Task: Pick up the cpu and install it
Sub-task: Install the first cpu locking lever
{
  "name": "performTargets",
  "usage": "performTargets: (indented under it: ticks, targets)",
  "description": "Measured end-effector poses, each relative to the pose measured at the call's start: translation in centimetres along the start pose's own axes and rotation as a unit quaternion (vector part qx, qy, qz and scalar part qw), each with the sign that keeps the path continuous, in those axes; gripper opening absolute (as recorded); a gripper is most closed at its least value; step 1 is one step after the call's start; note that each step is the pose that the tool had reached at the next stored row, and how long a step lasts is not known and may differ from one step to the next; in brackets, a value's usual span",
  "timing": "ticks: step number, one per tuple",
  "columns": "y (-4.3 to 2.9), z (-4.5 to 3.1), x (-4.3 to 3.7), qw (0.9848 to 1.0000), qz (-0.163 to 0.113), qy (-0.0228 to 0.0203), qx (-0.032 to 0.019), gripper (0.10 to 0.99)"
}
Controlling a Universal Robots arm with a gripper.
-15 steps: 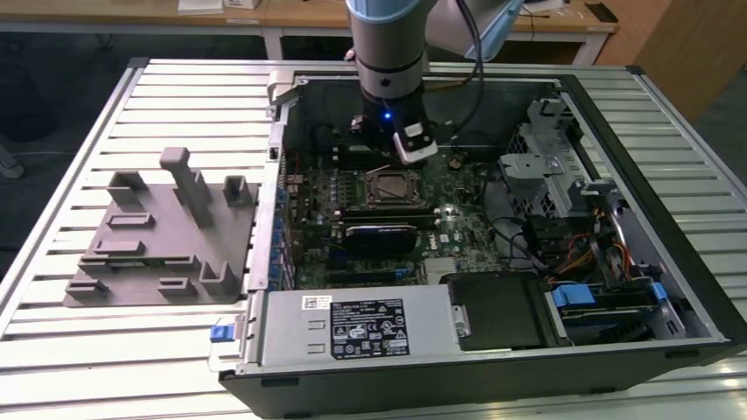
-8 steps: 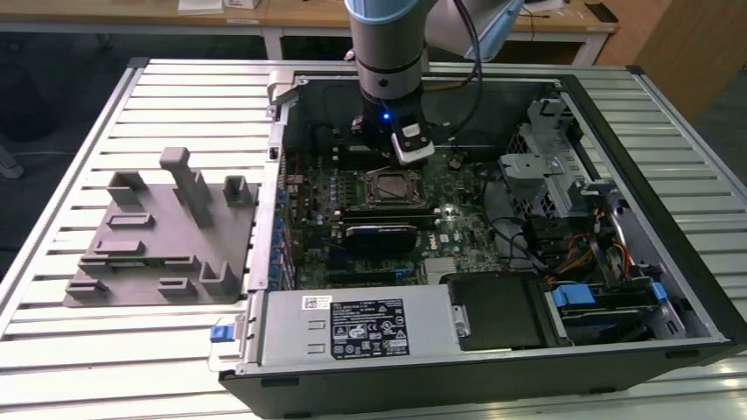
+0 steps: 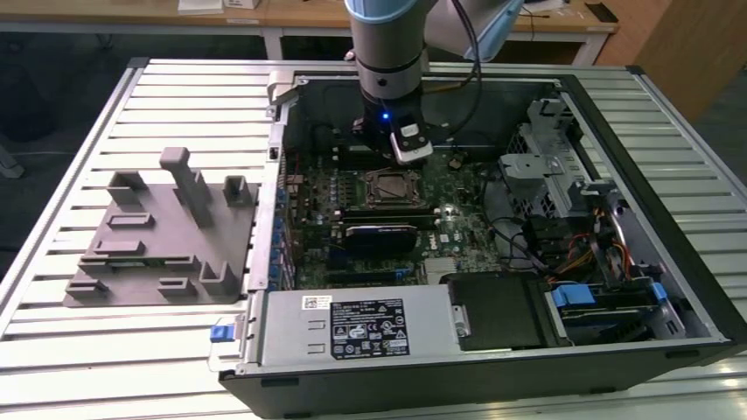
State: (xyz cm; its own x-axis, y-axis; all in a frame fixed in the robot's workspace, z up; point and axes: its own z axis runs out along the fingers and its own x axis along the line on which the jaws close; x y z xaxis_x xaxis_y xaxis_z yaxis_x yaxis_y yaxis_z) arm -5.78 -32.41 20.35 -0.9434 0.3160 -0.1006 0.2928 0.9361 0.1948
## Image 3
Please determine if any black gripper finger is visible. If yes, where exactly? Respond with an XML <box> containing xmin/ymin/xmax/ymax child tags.
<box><xmin>350</xmin><ymin>115</ymin><xmax>399</xmax><ymax>163</ymax></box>

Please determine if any silver CPU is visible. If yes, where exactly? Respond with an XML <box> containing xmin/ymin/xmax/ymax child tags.
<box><xmin>378</xmin><ymin>176</ymin><xmax>410</xmax><ymax>197</ymax></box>

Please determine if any CPU socket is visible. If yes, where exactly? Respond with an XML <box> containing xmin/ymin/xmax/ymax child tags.
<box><xmin>360</xmin><ymin>168</ymin><xmax>427</xmax><ymax>208</ymax></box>

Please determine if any green RAM stick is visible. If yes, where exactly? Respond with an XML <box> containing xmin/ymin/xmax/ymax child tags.
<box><xmin>340</xmin><ymin>209</ymin><xmax>439</xmax><ymax>229</ymax></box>

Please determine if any black graphics card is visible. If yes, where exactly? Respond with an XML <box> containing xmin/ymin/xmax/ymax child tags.
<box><xmin>340</xmin><ymin>223</ymin><xmax>420</xmax><ymax>261</ymax></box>

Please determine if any silver metal drive cage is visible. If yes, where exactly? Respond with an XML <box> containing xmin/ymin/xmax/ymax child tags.
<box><xmin>495</xmin><ymin>98</ymin><xmax>594</xmax><ymax>220</ymax></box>

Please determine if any wooden desk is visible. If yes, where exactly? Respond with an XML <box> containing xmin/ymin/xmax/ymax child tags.
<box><xmin>0</xmin><ymin>0</ymin><xmax>622</xmax><ymax>67</ymax></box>

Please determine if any silver chipset heatsink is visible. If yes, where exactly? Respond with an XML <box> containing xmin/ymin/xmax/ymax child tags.
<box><xmin>423</xmin><ymin>256</ymin><xmax>462</xmax><ymax>277</ymax></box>

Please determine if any black expansion slot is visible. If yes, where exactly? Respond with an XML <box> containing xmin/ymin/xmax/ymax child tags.
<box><xmin>323</xmin><ymin>270</ymin><xmax>399</xmax><ymax>284</ymax></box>

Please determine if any green motherboard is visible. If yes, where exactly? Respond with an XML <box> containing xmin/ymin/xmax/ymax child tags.
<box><xmin>279</xmin><ymin>146</ymin><xmax>510</xmax><ymax>292</ymax></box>

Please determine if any white paper box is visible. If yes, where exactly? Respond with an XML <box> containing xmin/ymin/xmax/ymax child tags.
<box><xmin>177</xmin><ymin>0</ymin><xmax>224</xmax><ymax>15</ymax></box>

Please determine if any grey parts rack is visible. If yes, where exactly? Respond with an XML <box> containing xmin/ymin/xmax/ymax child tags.
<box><xmin>60</xmin><ymin>146</ymin><xmax>263</xmax><ymax>310</ymax></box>

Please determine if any grey curved metal bar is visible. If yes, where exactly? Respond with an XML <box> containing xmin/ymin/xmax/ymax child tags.
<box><xmin>603</xmin><ymin>192</ymin><xmax>664</xmax><ymax>285</ymax></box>

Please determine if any silver power supply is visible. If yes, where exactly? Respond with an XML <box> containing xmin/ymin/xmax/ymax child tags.
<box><xmin>247</xmin><ymin>286</ymin><xmax>463</xmax><ymax>368</ymax></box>

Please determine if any wooden cabinet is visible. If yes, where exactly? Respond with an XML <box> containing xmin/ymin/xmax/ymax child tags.
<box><xmin>595</xmin><ymin>0</ymin><xmax>747</xmax><ymax>128</ymax></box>

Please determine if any black PC case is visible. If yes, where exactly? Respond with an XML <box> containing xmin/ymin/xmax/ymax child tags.
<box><xmin>207</xmin><ymin>65</ymin><xmax>747</xmax><ymax>417</ymax></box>

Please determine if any silver disk bay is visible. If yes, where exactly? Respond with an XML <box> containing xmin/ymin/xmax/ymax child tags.
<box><xmin>542</xmin><ymin>279</ymin><xmax>731</xmax><ymax>351</ymax></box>

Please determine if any black cable with brass plug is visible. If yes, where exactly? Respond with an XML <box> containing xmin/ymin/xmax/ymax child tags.
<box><xmin>420</xmin><ymin>0</ymin><xmax>486</xmax><ymax>94</ymax></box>

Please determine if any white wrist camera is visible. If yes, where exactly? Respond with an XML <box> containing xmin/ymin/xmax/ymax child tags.
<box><xmin>388</xmin><ymin>114</ymin><xmax>435</xmax><ymax>165</ymax></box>

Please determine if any black camera cable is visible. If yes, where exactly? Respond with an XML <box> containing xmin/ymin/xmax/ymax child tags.
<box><xmin>428</xmin><ymin>0</ymin><xmax>486</xmax><ymax>144</ymax></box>

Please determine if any red wire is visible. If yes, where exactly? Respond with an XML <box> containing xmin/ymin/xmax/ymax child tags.
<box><xmin>568</xmin><ymin>233</ymin><xmax>603</xmax><ymax>259</ymax></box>

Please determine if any yellow wire bundle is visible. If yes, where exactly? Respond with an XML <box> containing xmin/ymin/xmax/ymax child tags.
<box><xmin>551</xmin><ymin>255</ymin><xmax>594</xmax><ymax>277</ymax></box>

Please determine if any orange flat cable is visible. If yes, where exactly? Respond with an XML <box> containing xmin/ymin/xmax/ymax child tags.
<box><xmin>618</xmin><ymin>242</ymin><xmax>638</xmax><ymax>275</ymax></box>

